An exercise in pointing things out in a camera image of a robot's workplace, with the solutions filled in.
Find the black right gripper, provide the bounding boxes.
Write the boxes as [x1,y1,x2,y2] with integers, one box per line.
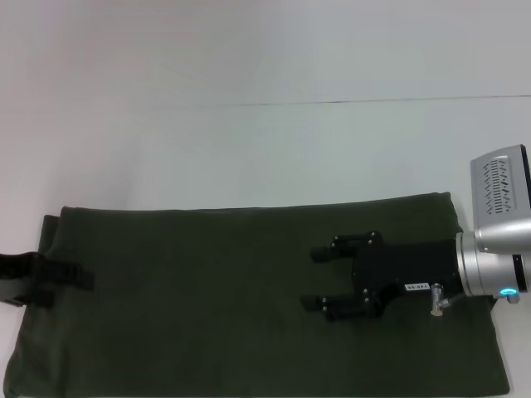
[300,231,463,323]

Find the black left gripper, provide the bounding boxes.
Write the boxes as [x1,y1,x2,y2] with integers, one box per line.
[0,250,96,310]

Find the dark green FREE! t-shirt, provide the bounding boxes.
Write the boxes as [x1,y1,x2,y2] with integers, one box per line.
[7,191,512,398]

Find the silver right gripper cable connector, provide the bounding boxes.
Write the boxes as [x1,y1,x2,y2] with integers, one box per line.
[428,282,446,319]

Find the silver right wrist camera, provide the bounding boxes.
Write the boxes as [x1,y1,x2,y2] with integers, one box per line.
[469,143,531,252]

